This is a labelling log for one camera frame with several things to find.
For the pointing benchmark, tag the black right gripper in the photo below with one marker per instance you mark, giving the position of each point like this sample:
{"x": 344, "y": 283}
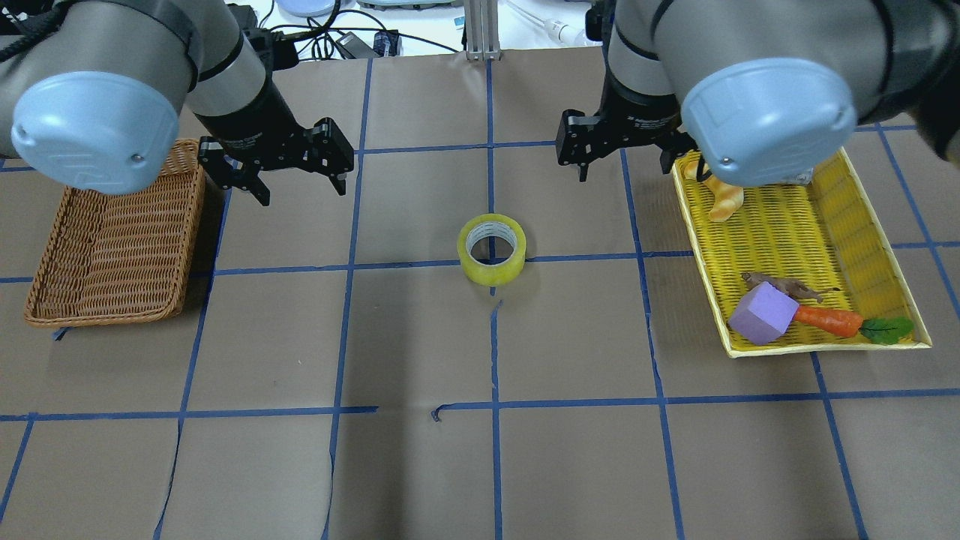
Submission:
{"x": 638, "y": 112}

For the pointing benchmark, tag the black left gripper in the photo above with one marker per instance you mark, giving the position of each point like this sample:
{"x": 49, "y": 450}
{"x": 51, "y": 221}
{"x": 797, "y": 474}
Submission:
{"x": 250, "y": 122}

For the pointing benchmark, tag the yellow tape roll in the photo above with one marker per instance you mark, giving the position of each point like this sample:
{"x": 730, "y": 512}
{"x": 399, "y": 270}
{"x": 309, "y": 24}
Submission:
{"x": 491, "y": 249}

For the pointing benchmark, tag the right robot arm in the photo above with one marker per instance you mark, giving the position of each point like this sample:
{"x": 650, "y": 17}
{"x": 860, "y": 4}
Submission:
{"x": 765, "y": 90}

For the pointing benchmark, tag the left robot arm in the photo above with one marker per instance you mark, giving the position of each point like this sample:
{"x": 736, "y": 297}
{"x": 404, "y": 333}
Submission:
{"x": 92, "y": 92}

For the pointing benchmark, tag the toy croissant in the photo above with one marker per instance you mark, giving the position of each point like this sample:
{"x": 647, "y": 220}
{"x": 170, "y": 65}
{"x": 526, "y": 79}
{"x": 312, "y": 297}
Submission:
{"x": 727, "y": 198}

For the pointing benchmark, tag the brown wicker basket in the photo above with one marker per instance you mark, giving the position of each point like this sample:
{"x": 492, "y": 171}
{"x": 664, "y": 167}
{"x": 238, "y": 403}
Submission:
{"x": 121, "y": 259}

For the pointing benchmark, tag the purple foam block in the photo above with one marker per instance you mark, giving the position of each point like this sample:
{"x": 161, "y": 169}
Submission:
{"x": 763, "y": 314}

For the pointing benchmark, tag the brown toy animal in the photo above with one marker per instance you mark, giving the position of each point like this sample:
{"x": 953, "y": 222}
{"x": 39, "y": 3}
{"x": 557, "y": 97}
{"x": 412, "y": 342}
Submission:
{"x": 794, "y": 288}

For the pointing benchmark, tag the yellow plastic tray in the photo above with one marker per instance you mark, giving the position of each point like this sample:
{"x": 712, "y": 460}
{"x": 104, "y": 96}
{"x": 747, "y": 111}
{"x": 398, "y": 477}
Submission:
{"x": 825, "y": 234}

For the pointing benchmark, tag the toy carrot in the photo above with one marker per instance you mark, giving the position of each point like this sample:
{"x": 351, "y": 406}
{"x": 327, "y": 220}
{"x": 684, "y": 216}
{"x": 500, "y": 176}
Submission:
{"x": 847, "y": 324}

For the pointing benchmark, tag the aluminium frame post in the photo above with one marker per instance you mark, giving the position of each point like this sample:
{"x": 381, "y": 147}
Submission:
{"x": 482, "y": 30}

